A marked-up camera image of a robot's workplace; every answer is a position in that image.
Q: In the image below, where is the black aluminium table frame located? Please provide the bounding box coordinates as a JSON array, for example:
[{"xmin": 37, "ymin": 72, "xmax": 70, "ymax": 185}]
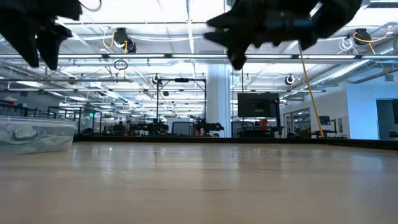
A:
[{"xmin": 73, "ymin": 134, "xmax": 398, "ymax": 151}]

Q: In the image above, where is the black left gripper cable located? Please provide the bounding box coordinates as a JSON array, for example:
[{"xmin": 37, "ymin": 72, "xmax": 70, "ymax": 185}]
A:
[{"xmin": 79, "ymin": 0, "xmax": 103, "ymax": 12}]

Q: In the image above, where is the black gantry frame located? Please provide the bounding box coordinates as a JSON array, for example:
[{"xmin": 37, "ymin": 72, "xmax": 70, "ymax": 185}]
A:
[{"xmin": 155, "ymin": 77, "xmax": 208, "ymax": 128}]

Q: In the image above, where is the yellow hanging cable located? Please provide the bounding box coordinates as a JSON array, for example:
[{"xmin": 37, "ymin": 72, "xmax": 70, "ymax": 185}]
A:
[{"xmin": 297, "ymin": 40, "xmax": 325, "ymax": 138}]

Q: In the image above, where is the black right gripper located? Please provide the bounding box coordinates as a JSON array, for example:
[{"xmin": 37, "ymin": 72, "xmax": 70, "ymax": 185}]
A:
[{"xmin": 203, "ymin": 0, "xmax": 322, "ymax": 71}]

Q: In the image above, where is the white building column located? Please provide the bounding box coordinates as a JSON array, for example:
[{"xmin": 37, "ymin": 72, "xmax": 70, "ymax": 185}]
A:
[{"xmin": 206, "ymin": 63, "xmax": 233, "ymax": 138}]

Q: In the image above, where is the clear plastic container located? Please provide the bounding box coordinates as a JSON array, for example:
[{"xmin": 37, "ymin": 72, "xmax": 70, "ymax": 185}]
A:
[{"xmin": 0, "ymin": 115, "xmax": 78, "ymax": 156}]

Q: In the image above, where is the long ceiling light strip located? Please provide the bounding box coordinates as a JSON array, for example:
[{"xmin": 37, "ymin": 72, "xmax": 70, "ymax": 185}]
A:
[{"xmin": 0, "ymin": 53, "xmax": 398, "ymax": 60}]

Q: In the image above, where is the black monitor back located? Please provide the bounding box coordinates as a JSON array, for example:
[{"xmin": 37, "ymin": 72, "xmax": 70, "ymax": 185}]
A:
[{"xmin": 238, "ymin": 92, "xmax": 280, "ymax": 118}]

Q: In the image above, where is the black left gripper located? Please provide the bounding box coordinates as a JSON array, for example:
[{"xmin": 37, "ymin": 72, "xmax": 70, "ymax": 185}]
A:
[{"xmin": 0, "ymin": 0, "xmax": 83, "ymax": 71}]

